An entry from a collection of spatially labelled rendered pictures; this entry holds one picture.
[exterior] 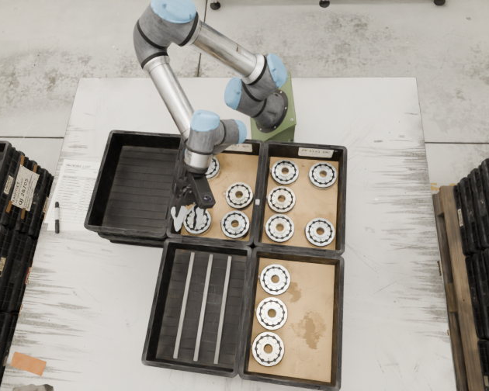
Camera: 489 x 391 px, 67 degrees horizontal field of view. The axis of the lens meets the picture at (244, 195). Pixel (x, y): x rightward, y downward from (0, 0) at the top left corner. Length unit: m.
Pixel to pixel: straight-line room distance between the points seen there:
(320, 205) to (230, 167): 0.37
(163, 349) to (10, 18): 3.06
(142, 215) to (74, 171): 0.47
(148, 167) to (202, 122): 0.56
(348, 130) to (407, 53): 1.38
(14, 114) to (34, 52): 0.55
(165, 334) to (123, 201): 0.52
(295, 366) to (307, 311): 0.17
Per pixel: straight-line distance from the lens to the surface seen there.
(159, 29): 1.22
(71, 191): 1.77
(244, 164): 1.45
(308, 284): 1.33
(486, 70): 3.08
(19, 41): 3.57
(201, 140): 1.02
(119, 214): 1.49
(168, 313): 1.36
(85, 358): 1.60
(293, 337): 1.31
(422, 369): 1.53
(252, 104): 1.47
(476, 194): 2.13
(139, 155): 1.57
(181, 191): 1.10
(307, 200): 1.40
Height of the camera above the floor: 2.14
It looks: 69 degrees down
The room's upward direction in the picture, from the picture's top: 12 degrees counter-clockwise
